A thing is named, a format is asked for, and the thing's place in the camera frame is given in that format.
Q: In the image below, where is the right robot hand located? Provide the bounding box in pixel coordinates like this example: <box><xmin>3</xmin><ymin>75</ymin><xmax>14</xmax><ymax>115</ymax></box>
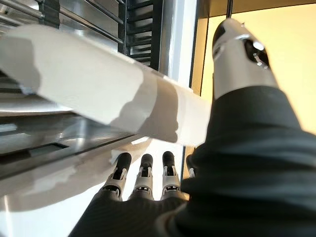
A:
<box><xmin>69</xmin><ymin>18</ymin><xmax>316</xmax><ymax>237</ymax></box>

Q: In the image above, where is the cream round plate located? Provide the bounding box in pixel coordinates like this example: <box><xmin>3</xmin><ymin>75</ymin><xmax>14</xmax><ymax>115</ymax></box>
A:
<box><xmin>0</xmin><ymin>24</ymin><xmax>213</xmax><ymax>144</ymax></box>

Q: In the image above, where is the black dish drying rack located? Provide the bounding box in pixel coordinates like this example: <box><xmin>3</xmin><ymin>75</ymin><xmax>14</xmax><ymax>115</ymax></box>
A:
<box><xmin>0</xmin><ymin>0</ymin><xmax>163</xmax><ymax>99</ymax></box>

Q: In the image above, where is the stainless steel kitchen sink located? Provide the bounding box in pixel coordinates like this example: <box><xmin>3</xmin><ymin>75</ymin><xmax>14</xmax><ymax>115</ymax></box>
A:
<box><xmin>0</xmin><ymin>0</ymin><xmax>198</xmax><ymax>181</ymax></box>

